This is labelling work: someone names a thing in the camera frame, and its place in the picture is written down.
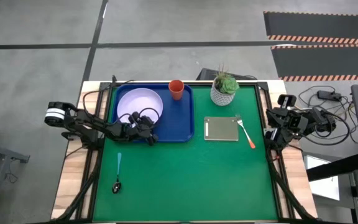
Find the black box behind table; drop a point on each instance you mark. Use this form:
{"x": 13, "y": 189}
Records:
{"x": 205, "y": 74}

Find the blue plastic tray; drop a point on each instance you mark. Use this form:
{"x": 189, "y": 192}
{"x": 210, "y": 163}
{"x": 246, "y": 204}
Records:
{"x": 179, "y": 124}

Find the black aluminium table frame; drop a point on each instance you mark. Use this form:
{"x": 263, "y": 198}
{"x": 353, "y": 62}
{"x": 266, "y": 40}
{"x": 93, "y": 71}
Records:
{"x": 263, "y": 86}

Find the succulent in white pot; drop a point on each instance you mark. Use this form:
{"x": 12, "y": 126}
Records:
{"x": 225, "y": 88}

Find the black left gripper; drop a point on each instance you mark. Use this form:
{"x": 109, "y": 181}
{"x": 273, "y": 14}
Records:
{"x": 140, "y": 129}

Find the red-orange plastic cup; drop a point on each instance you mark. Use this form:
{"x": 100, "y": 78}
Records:
{"x": 176, "y": 90}

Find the black hazard-striped floor mat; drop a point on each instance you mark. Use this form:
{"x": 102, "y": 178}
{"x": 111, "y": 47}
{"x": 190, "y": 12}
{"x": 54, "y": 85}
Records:
{"x": 319, "y": 25}
{"x": 322, "y": 60}

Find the olive grey rectangular pad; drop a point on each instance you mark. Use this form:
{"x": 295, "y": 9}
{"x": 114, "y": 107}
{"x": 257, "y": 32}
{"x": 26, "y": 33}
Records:
{"x": 221, "y": 129}

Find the black power adapter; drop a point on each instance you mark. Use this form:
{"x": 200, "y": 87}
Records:
{"x": 328, "y": 95}

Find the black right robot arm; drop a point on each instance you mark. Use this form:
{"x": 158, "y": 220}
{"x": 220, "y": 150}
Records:
{"x": 315, "y": 121}

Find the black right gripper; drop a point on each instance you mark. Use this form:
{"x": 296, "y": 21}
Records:
{"x": 283, "y": 118}

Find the lavender round plate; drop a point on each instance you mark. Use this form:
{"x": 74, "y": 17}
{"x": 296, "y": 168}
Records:
{"x": 138, "y": 101}

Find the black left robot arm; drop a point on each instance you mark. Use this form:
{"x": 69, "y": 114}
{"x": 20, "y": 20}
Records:
{"x": 89, "y": 124}

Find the black bar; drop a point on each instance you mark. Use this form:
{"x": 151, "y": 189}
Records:
{"x": 334, "y": 168}

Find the white paper sheet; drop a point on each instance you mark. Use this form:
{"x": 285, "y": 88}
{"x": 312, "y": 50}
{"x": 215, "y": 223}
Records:
{"x": 325, "y": 188}

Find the green table mat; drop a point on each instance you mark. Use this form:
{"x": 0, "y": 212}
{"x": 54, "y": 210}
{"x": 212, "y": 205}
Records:
{"x": 182, "y": 186}

